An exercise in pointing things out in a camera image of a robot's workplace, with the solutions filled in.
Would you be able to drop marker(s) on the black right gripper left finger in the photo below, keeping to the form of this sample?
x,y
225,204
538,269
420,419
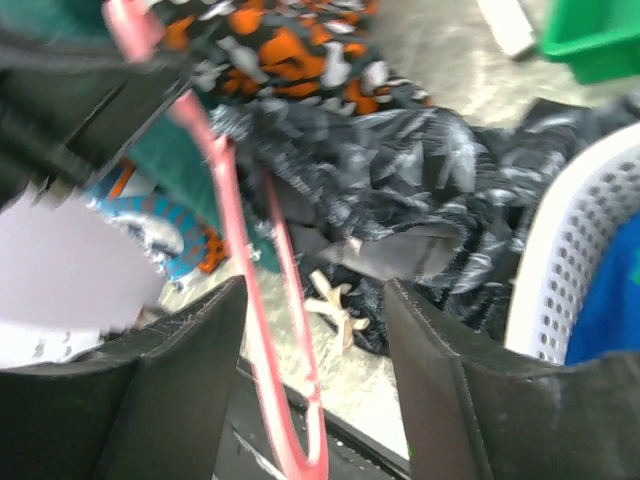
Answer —
x,y
150,404

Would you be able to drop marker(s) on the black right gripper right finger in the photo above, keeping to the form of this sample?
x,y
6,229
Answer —
x,y
472,409

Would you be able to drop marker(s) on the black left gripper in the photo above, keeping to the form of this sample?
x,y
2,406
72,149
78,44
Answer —
x,y
71,108

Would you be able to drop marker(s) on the pink plastic hanger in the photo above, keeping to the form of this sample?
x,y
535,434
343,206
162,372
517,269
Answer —
x,y
295,461

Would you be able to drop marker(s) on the dark grey patterned shorts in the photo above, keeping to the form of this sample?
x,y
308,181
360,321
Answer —
x,y
413,194

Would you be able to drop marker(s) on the dark teal shorts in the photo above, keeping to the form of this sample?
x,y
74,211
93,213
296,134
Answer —
x,y
165,152

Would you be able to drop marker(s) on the blue orange patterned shorts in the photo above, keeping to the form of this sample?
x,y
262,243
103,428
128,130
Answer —
x,y
183,248

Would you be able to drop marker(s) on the orange camouflage shorts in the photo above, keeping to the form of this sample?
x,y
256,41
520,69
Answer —
x,y
315,52

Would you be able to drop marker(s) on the blue garment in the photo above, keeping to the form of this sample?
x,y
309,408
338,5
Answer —
x,y
609,318

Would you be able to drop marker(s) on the white perforated laundry basket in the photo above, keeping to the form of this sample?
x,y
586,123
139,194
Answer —
x,y
591,198

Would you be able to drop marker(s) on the white clothes rack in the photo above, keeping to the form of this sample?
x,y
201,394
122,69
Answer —
x,y
509,26

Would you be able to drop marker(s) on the green plastic tray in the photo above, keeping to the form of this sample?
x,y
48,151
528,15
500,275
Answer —
x,y
598,40

